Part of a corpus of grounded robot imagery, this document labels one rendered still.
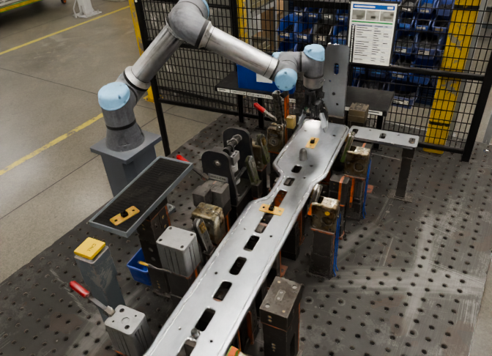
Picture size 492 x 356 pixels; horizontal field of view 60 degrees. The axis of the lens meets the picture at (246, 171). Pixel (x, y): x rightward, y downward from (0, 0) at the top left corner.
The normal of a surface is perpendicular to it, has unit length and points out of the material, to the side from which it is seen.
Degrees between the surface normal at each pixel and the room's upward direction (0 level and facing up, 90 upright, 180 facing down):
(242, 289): 0
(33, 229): 0
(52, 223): 0
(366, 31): 90
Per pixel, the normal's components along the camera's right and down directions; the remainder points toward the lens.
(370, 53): -0.42, 0.55
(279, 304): -0.06, -0.81
